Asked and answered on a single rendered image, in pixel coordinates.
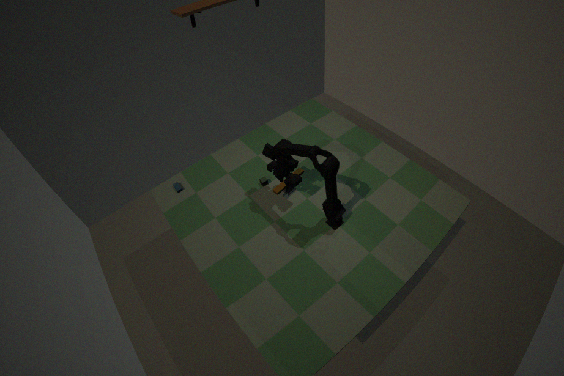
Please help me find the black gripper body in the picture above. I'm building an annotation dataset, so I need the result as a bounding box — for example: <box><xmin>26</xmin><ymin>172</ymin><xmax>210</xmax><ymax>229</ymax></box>
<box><xmin>267</xmin><ymin>160</ymin><xmax>302</xmax><ymax>187</ymax></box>

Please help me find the orange long bar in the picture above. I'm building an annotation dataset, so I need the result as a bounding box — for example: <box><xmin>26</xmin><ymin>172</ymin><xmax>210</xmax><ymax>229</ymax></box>
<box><xmin>273</xmin><ymin>168</ymin><xmax>304</xmax><ymax>195</ymax></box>

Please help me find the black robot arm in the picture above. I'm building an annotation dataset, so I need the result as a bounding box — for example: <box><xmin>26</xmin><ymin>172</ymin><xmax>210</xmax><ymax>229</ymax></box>
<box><xmin>262</xmin><ymin>139</ymin><xmax>346</xmax><ymax>230</ymax></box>

